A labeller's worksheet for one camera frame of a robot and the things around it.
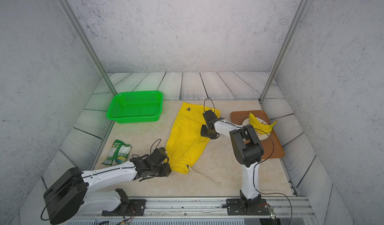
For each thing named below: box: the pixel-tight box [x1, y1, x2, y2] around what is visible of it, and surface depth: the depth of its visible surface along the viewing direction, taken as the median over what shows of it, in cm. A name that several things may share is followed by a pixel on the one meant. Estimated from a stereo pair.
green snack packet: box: [101, 139, 132, 166], surface depth 91 cm
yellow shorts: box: [165, 101, 221, 175], surface depth 98 cm
